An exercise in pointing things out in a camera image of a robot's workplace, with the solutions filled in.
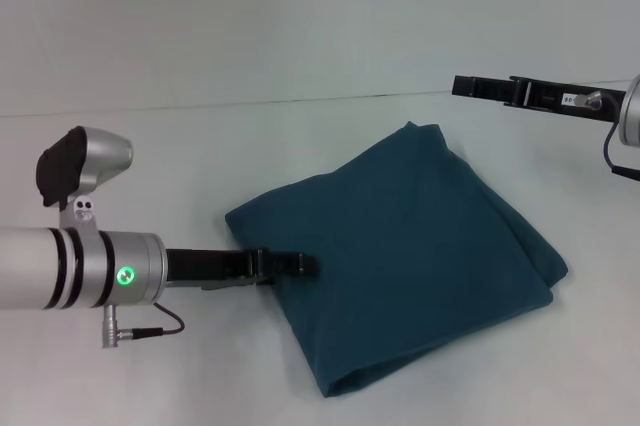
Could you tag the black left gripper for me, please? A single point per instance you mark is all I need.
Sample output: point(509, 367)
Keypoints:
point(210, 266)

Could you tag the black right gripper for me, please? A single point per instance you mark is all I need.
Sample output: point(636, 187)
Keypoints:
point(570, 96)

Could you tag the blue shirt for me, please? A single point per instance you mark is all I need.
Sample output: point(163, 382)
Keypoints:
point(395, 256)

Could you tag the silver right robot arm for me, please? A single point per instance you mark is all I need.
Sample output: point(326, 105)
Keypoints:
point(631, 113)

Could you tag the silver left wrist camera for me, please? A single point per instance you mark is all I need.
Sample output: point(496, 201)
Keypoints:
point(80, 161)

